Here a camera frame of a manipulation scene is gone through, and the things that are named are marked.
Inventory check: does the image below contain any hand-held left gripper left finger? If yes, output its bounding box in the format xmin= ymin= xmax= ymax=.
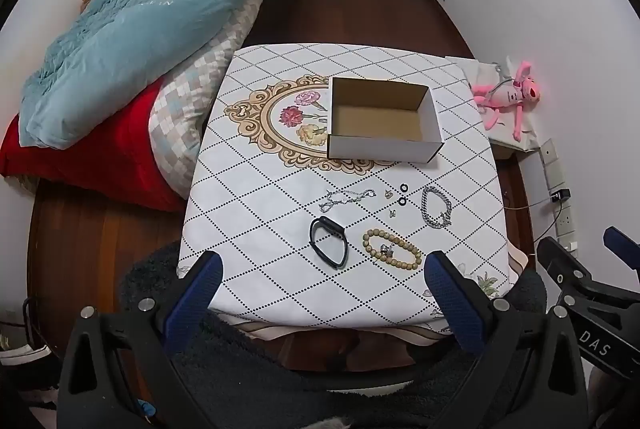
xmin=57 ymin=251 xmax=223 ymax=429

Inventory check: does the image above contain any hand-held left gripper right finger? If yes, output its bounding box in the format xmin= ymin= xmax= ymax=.
xmin=424 ymin=250 xmax=588 ymax=429

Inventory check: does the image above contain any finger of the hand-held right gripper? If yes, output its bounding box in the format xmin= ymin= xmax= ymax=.
xmin=537 ymin=237 xmax=601 ymax=295
xmin=602 ymin=226 xmax=640 ymax=272

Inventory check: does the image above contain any thick silver chain bracelet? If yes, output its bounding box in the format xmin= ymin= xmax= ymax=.
xmin=421 ymin=186 xmax=453 ymax=230

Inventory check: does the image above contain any wooden bead bracelet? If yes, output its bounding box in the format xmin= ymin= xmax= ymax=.
xmin=362 ymin=229 xmax=424 ymax=274

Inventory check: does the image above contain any thin silver chain bracelet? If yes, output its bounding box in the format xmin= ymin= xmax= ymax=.
xmin=319 ymin=189 xmax=377 ymax=213

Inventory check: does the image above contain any black fitness band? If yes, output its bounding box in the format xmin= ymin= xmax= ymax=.
xmin=309 ymin=216 xmax=349 ymax=269

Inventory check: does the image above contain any cardboard box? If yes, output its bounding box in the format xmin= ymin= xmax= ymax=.
xmin=327 ymin=76 xmax=445 ymax=165

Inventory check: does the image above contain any dark fuzzy cloth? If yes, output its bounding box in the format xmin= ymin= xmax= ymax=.
xmin=120 ymin=239 xmax=551 ymax=429

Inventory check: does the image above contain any white diamond-pattern tablecloth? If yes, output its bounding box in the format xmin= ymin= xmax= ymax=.
xmin=177 ymin=43 xmax=528 ymax=345

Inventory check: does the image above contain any pink plush toy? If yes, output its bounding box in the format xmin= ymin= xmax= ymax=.
xmin=472 ymin=60 xmax=542 ymax=141

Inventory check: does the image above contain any red blanket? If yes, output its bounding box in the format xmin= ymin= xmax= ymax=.
xmin=0 ymin=82 xmax=188 ymax=212

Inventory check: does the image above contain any light blue duvet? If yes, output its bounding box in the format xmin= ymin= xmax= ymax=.
xmin=20 ymin=0 xmax=313 ymax=150

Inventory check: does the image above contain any white wall socket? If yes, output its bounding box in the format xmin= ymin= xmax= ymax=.
xmin=555 ymin=204 xmax=581 ymax=255

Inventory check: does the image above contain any thin charger cable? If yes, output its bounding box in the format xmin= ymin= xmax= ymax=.
xmin=502 ymin=199 xmax=563 ymax=235

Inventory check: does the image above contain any white wall switch panel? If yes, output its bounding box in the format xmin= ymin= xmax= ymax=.
xmin=542 ymin=138 xmax=568 ymax=190

